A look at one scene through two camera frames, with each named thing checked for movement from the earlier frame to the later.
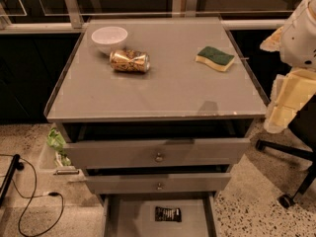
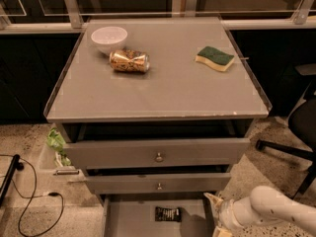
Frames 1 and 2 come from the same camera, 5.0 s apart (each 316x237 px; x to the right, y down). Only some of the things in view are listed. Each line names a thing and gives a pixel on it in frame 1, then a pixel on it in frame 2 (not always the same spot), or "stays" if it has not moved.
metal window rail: [64, 26] stays
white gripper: [300, 44] to [225, 213]
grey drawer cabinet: [158, 112] stays
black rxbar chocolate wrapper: [165, 213] stays
